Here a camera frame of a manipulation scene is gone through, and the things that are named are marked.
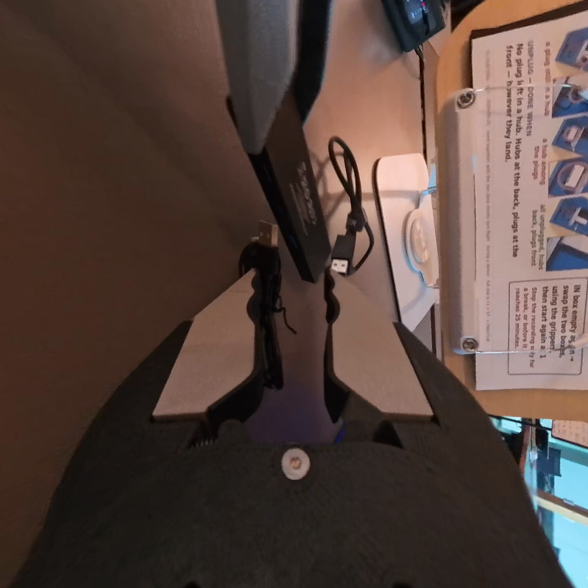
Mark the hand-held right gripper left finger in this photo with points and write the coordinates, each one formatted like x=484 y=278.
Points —
x=216 y=363

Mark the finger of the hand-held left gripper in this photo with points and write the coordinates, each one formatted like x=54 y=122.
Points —
x=257 y=55
x=312 y=36

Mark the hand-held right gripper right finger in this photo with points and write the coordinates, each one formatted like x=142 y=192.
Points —
x=372 y=363

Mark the black bar usb hub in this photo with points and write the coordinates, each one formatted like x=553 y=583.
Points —
x=303 y=197

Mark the wooden display board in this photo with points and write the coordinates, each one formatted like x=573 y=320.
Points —
x=528 y=404

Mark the printed instruction sheet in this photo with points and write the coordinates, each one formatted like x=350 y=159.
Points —
x=519 y=229

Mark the small black camera device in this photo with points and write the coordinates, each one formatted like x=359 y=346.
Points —
x=413 y=23

